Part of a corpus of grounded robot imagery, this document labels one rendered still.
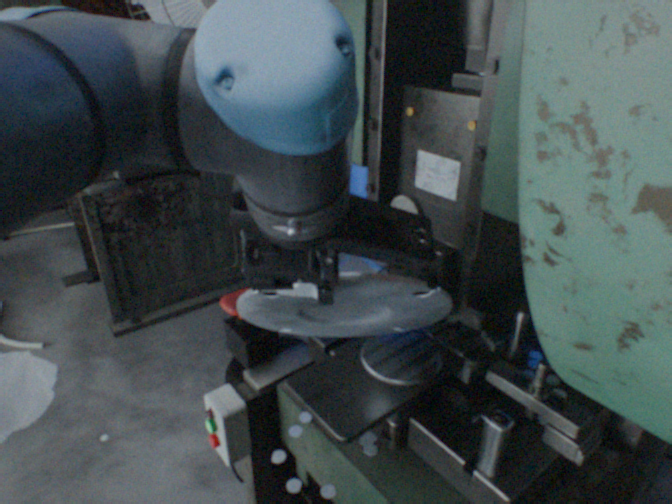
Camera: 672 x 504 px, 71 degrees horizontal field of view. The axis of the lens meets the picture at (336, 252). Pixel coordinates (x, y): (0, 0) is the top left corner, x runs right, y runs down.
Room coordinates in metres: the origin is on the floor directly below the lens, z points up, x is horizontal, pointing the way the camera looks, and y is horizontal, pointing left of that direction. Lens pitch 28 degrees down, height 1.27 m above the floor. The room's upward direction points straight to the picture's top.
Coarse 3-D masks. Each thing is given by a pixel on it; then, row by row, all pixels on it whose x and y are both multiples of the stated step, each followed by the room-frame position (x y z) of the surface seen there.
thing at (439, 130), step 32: (416, 96) 0.64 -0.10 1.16; (448, 96) 0.60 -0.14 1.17; (480, 96) 0.57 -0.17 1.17; (416, 128) 0.64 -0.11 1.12; (448, 128) 0.59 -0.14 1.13; (416, 160) 0.63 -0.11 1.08; (448, 160) 0.59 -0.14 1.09; (416, 192) 0.63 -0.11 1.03; (448, 192) 0.58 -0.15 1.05; (448, 224) 0.58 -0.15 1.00; (448, 256) 0.55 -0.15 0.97; (512, 256) 0.60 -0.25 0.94; (448, 288) 0.56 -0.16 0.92; (480, 288) 0.56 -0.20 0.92
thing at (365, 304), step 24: (336, 288) 0.46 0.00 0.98; (360, 288) 0.46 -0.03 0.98; (384, 288) 0.47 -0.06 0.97; (408, 288) 0.47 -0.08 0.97; (240, 312) 0.53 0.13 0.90; (264, 312) 0.53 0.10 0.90; (288, 312) 0.53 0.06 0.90; (312, 312) 0.55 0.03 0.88; (336, 312) 0.55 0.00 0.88; (360, 312) 0.55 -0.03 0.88; (384, 312) 0.55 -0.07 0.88; (408, 312) 0.53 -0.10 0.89; (432, 312) 0.53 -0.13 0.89; (336, 336) 0.62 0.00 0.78
